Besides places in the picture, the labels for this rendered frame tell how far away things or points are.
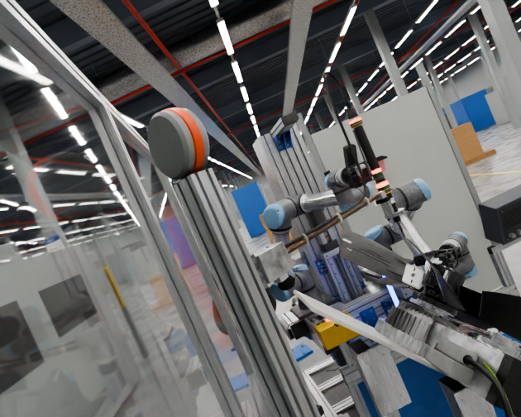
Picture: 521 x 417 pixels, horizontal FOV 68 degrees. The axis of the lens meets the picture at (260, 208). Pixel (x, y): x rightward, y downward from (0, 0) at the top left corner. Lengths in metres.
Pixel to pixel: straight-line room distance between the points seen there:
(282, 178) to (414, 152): 1.56
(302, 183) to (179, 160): 1.53
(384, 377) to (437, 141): 2.66
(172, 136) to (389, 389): 0.96
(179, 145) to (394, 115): 2.85
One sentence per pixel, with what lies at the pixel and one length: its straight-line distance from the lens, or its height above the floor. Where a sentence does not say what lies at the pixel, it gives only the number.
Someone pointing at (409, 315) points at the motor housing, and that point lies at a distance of 1.32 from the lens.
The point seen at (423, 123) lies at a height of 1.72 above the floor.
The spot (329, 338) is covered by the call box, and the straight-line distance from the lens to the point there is 1.75.
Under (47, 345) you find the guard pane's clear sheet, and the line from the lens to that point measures 0.31.
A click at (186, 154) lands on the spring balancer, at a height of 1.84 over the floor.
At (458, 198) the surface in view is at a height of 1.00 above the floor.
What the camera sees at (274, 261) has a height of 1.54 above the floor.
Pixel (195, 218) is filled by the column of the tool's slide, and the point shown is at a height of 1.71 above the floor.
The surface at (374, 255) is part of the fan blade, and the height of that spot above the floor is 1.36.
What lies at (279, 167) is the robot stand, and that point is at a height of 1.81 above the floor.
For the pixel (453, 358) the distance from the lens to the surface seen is 1.12.
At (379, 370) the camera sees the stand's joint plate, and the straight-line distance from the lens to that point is 1.29.
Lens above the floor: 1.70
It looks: 2 degrees down
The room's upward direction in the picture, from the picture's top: 24 degrees counter-clockwise
